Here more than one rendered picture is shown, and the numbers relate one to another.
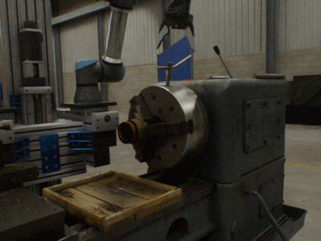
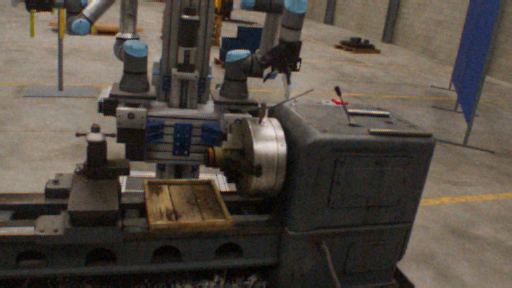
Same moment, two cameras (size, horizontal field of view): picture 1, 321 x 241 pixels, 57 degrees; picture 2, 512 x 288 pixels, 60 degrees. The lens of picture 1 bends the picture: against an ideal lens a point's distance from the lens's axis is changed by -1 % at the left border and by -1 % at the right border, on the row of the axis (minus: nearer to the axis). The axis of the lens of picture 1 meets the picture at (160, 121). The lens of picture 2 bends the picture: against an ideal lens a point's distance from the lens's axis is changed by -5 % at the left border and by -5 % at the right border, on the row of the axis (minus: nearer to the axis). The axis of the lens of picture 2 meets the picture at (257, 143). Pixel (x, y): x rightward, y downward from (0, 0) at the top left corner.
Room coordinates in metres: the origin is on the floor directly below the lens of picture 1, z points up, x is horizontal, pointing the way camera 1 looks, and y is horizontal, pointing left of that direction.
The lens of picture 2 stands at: (-0.38, -0.77, 1.76)
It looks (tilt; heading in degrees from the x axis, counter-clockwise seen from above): 20 degrees down; 27
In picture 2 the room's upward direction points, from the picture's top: 7 degrees clockwise
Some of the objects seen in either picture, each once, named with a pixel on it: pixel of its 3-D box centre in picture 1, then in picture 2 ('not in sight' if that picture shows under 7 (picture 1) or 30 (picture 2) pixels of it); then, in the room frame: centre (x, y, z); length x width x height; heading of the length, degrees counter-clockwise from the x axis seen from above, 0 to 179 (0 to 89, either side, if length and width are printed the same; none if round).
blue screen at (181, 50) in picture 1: (171, 89); (472, 44); (7.96, -0.30, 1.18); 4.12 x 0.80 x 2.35; 10
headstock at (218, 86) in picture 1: (218, 121); (342, 160); (1.43, -0.28, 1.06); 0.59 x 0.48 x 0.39; 136
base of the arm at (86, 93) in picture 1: (87, 93); (234, 86); (1.59, 0.39, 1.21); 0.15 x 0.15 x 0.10
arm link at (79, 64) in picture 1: (87, 71); (238, 63); (1.59, 0.38, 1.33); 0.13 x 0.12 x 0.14; 124
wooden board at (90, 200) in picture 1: (110, 194); (184, 203); (0.94, 0.17, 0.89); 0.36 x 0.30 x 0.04; 46
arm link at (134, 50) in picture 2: not in sight; (135, 55); (1.28, 0.77, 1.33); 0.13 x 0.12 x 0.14; 62
